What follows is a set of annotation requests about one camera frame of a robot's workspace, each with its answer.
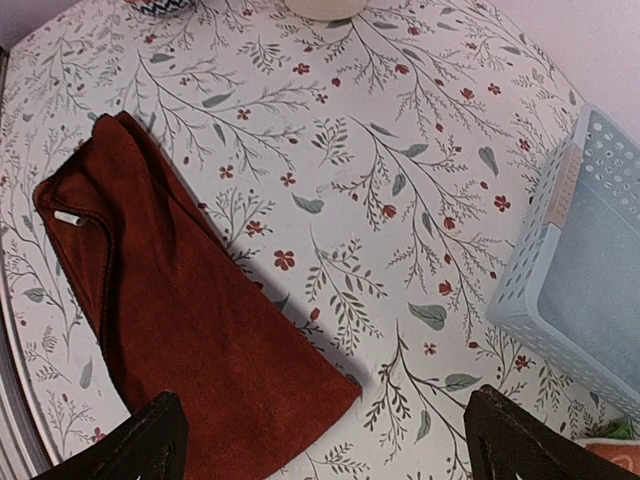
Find brown towel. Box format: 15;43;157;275
34;112;360;479

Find floral table mat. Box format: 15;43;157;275
1;1;618;479

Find red patterned small bowl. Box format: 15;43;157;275
124;0;196;17

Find cream ceramic mug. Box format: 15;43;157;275
284;0;367;22

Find orange patterned towel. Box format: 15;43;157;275
580;438;640;475

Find green towel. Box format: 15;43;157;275
599;417;638;441

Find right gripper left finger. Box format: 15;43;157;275
35;391;189;480

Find front aluminium rail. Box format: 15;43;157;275
1;285;52;479

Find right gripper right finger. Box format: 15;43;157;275
464;385;639;479

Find light blue plastic basket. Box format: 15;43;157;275
486;104;639;418

